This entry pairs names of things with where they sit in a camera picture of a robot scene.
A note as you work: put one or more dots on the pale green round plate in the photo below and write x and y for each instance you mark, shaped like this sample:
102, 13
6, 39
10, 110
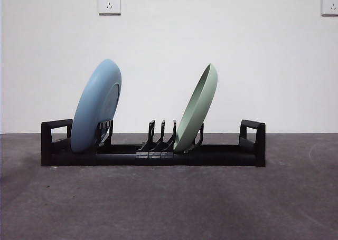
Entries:
198, 108

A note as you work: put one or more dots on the white wall socket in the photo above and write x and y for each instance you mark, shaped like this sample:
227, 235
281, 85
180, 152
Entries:
109, 2
330, 4

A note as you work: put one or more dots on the light blue round plate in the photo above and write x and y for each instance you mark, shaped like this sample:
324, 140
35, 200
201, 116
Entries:
92, 108

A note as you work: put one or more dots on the black plastic plate rack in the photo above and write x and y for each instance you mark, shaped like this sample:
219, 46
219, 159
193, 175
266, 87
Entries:
224, 158

